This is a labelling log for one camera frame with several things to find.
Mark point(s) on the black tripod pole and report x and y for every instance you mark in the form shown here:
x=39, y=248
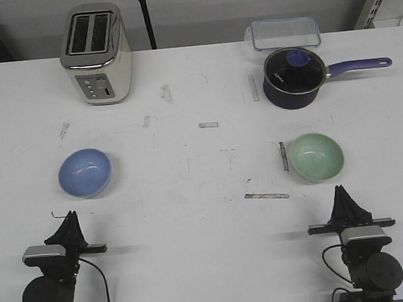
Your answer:
x=148, y=25

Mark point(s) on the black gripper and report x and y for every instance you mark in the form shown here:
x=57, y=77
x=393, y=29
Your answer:
x=358, y=241
x=63, y=272

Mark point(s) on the cream silver toaster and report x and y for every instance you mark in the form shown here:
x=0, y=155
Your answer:
x=95, y=53

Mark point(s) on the glass pot lid blue knob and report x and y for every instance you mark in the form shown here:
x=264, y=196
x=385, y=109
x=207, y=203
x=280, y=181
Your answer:
x=294, y=70

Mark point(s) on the blue saucepan with handle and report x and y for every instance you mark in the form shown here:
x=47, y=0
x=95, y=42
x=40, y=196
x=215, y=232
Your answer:
x=298, y=101

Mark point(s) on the clear plastic food container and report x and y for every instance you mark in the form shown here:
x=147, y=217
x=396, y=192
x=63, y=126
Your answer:
x=272, y=34

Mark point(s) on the blue bowl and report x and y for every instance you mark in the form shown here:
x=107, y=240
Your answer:
x=85, y=173

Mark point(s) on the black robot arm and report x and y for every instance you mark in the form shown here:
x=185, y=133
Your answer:
x=374, y=274
x=37, y=291

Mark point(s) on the green bowl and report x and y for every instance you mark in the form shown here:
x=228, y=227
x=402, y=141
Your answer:
x=316, y=157

